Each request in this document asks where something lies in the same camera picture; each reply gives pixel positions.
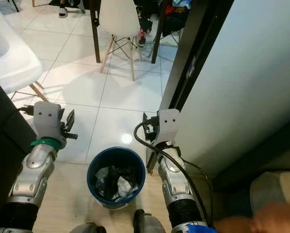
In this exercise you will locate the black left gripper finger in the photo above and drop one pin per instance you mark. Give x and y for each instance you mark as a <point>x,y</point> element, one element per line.
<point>69,120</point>

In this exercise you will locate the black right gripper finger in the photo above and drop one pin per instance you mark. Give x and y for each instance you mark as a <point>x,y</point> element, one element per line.
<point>146,121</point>

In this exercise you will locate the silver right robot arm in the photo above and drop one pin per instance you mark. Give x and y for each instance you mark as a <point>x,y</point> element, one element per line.
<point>174,179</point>

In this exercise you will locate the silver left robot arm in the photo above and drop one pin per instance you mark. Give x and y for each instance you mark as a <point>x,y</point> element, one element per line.
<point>35,170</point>

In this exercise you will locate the blue round waste bin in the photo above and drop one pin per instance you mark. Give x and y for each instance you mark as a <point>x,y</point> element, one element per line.
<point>91,182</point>

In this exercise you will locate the black bin bag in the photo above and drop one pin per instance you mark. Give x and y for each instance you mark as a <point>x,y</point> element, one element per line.
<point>115,183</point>

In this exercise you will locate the black cabinet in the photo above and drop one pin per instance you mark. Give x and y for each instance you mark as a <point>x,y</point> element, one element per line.
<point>1,160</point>

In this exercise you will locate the black pink shoe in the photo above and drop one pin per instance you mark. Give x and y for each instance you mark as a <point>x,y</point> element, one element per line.
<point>142,40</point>

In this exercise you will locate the dark wooden chair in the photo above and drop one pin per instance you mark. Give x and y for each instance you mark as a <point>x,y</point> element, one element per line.
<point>157,39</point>

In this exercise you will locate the white shell chair wooden legs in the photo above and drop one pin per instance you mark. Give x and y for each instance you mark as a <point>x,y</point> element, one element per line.
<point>119,19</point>
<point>8,58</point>

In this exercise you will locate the dark wooden table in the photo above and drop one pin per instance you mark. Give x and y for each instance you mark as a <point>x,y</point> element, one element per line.
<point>95,34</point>

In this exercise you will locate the grey robot left foot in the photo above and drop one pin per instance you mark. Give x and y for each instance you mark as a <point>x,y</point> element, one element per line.
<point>84,229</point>

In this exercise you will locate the grey robot foot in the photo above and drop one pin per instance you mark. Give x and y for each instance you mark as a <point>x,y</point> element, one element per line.
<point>84,229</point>
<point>152,225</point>

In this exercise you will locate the grey robot right foot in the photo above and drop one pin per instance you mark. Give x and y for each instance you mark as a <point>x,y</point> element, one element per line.
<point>152,225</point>

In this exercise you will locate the black clothes pile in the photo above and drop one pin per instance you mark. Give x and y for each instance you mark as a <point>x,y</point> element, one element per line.
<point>176,22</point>

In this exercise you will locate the white door with dark edge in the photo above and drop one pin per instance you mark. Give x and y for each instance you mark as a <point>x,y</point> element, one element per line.
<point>251,87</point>

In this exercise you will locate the person's sandaled foot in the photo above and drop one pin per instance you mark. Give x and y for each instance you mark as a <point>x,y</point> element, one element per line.
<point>63,10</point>

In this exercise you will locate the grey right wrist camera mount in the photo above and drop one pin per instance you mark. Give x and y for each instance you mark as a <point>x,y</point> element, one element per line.
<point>168,125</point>

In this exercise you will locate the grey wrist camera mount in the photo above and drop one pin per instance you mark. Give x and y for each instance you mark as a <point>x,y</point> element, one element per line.
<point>47,119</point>
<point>168,125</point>

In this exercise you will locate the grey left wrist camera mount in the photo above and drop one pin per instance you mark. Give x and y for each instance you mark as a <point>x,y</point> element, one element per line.
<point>47,119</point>

